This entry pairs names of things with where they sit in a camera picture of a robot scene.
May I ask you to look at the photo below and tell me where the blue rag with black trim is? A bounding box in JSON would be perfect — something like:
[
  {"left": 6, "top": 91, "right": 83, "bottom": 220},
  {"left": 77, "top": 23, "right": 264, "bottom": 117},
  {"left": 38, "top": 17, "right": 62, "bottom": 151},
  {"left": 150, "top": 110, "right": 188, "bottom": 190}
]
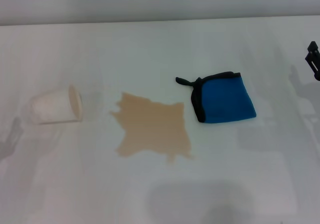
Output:
[{"left": 175, "top": 71, "right": 258, "bottom": 124}]

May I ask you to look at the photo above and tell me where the white paper cup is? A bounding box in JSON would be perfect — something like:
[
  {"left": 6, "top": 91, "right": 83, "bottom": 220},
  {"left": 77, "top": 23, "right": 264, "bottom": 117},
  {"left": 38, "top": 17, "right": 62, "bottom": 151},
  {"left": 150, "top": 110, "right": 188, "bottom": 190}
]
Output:
[{"left": 30, "top": 84, "right": 84, "bottom": 125}]

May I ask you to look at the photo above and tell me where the brown water stain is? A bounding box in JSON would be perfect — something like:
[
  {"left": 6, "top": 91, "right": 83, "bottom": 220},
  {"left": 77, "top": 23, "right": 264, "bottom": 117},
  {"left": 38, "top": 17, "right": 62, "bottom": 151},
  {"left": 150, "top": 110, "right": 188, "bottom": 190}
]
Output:
[{"left": 109, "top": 91, "right": 195, "bottom": 164}]

